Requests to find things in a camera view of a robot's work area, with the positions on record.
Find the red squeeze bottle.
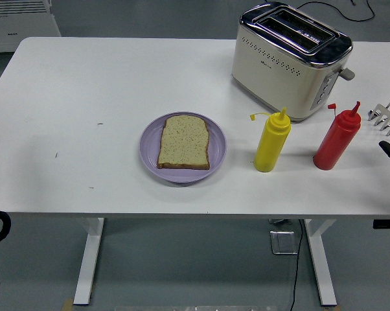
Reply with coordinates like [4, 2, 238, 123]
[312, 100, 362, 171]

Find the slice of speckled bread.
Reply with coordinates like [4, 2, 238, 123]
[156, 115, 211, 170]

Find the silver metal toast rack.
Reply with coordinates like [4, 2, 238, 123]
[367, 93, 390, 142]

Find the yellow squeeze bottle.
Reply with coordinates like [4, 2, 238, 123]
[249, 107, 292, 173]

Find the white table leg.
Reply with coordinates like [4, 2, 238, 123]
[73, 217, 105, 306]
[304, 218, 338, 306]

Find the cream and chrome toaster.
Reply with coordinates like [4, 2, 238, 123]
[231, 1, 356, 123]

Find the metal floor socket plate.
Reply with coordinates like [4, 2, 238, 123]
[269, 230, 299, 256]

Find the purple round plate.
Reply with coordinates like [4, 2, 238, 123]
[139, 111, 228, 184]

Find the white appliance with vents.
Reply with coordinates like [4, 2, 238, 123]
[0, 0, 62, 54]

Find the black cable loop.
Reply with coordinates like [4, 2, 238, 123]
[297, 0, 376, 22]

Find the black floor cable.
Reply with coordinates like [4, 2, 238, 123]
[290, 219, 304, 311]

